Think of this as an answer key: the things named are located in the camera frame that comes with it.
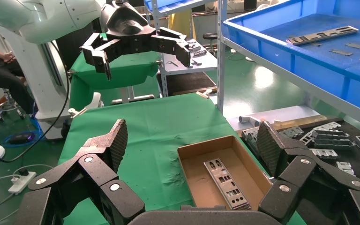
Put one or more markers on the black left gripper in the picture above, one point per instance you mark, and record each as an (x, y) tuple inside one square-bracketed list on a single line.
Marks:
[(127, 28)]

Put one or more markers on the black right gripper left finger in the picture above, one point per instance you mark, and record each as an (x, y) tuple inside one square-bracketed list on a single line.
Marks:
[(93, 174)]

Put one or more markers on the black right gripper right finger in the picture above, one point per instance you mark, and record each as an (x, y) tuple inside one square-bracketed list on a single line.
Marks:
[(291, 174)]

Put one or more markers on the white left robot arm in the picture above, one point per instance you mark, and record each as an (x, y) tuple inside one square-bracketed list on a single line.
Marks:
[(59, 18)]

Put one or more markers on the small dark metal parts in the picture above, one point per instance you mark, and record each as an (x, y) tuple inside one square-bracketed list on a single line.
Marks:
[(197, 49)]

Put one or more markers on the black adapter box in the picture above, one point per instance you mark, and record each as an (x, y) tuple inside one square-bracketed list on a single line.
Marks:
[(21, 138)]

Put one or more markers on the brown cardboard box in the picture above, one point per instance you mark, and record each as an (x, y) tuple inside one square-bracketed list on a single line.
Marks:
[(195, 174)]

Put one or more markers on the small green table cloth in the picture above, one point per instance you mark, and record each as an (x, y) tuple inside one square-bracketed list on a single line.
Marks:
[(127, 71)]

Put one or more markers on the long wooden plank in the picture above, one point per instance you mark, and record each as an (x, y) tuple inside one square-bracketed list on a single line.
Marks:
[(301, 122)]

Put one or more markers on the yellow banner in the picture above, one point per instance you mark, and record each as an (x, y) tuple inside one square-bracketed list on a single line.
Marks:
[(181, 23)]

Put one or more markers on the small blue plastic bin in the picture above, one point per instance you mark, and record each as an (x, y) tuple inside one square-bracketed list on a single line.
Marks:
[(173, 4)]

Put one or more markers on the white flat board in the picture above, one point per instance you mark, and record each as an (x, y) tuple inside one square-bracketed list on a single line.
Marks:
[(291, 113)]

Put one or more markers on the black shelf mat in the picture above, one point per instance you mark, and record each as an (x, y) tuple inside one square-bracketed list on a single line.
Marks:
[(186, 82)]

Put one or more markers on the white power strip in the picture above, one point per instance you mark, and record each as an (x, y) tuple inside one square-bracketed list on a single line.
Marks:
[(21, 183)]

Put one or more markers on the white metal tool rack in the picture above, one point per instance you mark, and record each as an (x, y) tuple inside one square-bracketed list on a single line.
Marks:
[(204, 63)]

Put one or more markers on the large green table cloth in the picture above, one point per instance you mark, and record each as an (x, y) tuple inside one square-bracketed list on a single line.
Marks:
[(155, 130)]

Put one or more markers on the black round stool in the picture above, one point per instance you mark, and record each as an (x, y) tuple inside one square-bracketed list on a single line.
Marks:
[(210, 36)]

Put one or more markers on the chrome swivel stool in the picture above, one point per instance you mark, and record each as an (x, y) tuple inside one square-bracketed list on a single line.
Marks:
[(10, 105)]

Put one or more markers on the large blue plastic bin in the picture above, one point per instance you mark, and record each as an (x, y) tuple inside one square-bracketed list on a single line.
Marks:
[(323, 68)]

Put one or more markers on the white robot torso column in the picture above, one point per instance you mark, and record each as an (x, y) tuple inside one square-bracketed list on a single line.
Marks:
[(27, 77)]

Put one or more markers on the black monitor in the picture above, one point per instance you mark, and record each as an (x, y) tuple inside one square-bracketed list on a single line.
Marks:
[(250, 4)]

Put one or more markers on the small flat grey metal strip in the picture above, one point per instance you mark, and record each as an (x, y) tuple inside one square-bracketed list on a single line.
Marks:
[(357, 46), (341, 52)]

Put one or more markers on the seated person blue shirt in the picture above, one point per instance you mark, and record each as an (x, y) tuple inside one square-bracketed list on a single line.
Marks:
[(0, 77)]

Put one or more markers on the white table frame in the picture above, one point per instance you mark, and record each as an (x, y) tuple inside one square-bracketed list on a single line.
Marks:
[(130, 99)]

